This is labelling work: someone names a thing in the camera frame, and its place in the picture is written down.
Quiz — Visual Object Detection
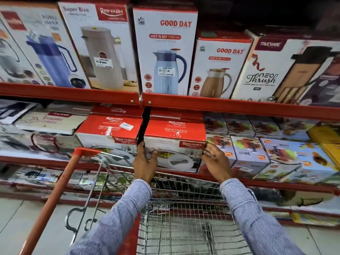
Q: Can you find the person's right hand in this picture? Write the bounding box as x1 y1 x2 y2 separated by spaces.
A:
201 142 234 185

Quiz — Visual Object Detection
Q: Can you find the tall light blue jug box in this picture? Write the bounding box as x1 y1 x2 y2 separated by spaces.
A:
132 5 198 96

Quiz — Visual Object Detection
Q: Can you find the large white box black drawing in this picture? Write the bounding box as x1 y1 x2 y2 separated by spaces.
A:
252 187 340 214

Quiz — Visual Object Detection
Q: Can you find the red metal shelf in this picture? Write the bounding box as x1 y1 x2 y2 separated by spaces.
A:
0 82 340 226

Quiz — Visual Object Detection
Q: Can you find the brown jug box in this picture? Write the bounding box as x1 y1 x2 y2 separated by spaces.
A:
188 30 253 99

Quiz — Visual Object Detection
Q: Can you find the beige flask box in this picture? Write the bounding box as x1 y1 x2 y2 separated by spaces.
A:
58 1 140 93

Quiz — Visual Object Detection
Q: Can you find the row of juicer boxes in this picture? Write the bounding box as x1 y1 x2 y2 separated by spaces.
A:
202 111 340 185

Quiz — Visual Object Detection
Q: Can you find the white box red label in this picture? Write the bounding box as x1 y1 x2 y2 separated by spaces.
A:
15 110 88 136

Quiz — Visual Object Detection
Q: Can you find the person's left forearm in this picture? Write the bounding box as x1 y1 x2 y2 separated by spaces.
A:
66 179 152 255

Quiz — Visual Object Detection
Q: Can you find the yellow blue flat packet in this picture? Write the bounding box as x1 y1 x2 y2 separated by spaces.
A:
291 211 340 227

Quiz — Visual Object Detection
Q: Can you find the person's left hand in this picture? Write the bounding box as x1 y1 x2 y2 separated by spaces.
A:
132 141 159 185

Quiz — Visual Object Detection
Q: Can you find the box with red cable print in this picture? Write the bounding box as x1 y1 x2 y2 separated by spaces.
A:
0 124 83 160

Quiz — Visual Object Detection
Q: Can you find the steel wire shopping cart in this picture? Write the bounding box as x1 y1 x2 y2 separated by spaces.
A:
20 147 253 255

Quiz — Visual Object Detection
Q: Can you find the person's right forearm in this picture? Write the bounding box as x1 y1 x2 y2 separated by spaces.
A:
220 178 306 255

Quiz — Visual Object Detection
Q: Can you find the white box black print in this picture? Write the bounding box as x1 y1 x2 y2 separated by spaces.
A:
0 99 39 125

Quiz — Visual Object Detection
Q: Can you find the grey jug box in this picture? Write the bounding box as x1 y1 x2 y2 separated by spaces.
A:
0 19 44 85

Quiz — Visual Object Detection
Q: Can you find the flat grey box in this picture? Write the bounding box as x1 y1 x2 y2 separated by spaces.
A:
46 102 93 116

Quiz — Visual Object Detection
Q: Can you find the maroon flask box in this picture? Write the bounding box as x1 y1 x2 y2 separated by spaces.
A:
297 55 340 107

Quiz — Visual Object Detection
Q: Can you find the row of flat printed packets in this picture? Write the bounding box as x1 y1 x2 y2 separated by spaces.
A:
0 163 136 194

